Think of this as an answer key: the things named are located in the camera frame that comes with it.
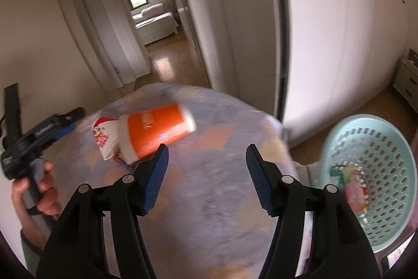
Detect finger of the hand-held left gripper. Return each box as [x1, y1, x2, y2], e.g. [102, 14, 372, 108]
[39, 107, 85, 144]

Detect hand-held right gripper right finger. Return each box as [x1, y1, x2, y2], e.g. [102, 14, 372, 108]
[246, 143, 381, 279]

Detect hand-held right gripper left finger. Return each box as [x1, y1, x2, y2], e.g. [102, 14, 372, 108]
[35, 143, 170, 279]

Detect white cartoon paper cup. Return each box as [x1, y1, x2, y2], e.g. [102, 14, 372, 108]
[91, 116, 123, 161]

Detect orange paper cup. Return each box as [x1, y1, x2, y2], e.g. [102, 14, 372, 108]
[118, 103, 196, 165]

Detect green wrapper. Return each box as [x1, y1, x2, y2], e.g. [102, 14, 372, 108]
[330, 166, 360, 184]

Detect small pink bottle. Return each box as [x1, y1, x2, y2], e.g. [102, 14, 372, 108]
[343, 179, 371, 217]

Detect teal plastic basket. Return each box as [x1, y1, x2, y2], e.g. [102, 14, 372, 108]
[319, 114, 418, 253]

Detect person's left forearm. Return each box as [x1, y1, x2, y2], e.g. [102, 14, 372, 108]
[20, 217, 61, 268]

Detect person's left hand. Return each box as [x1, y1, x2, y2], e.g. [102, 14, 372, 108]
[11, 161, 62, 224]

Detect white sofa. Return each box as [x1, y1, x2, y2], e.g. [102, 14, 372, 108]
[131, 3, 179, 46]

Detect white wardrobe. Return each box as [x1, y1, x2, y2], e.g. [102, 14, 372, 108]
[277, 0, 412, 145]

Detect white sliding door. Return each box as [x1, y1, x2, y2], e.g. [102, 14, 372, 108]
[170, 0, 288, 98]

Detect beige nightstand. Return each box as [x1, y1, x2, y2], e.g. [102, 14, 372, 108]
[393, 48, 418, 108]

